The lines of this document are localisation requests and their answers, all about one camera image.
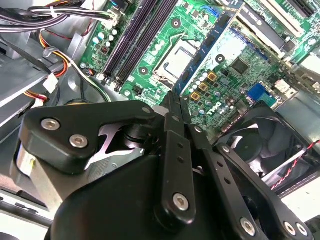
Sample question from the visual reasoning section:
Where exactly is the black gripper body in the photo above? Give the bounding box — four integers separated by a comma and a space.
49, 153, 239, 240

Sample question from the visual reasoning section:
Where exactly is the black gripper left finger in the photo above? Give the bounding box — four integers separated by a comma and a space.
17, 91, 198, 228

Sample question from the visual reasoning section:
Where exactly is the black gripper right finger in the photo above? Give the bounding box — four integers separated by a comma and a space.
180, 97, 315, 240

